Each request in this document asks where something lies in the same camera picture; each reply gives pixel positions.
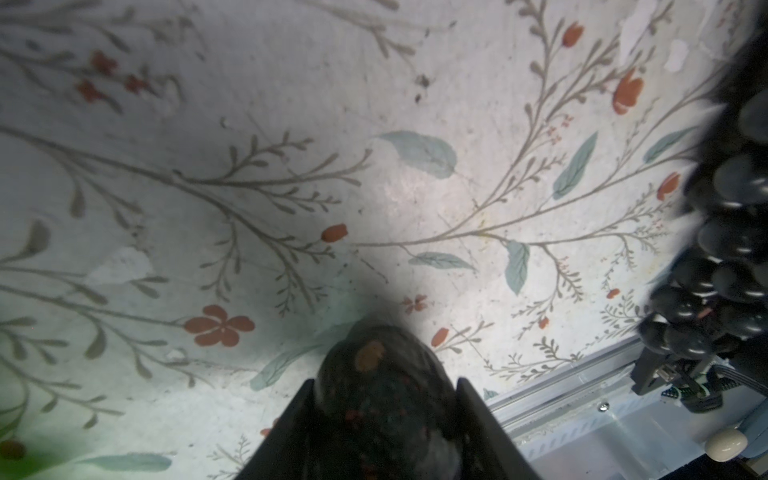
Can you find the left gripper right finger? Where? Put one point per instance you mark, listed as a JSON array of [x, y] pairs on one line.
[[488, 452]]

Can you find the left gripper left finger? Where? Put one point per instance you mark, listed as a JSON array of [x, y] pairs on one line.
[[284, 454]]

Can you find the dark fake avocado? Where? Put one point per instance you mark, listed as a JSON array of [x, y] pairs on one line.
[[385, 409]]

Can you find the black fake grape bunch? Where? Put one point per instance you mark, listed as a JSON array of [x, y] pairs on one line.
[[715, 293]]

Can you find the floral table mat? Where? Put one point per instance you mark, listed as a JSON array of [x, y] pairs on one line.
[[199, 198]]

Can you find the aluminium front rail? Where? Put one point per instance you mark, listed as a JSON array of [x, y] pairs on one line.
[[585, 422]]

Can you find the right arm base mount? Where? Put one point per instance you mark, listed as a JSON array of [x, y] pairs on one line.
[[697, 385]]

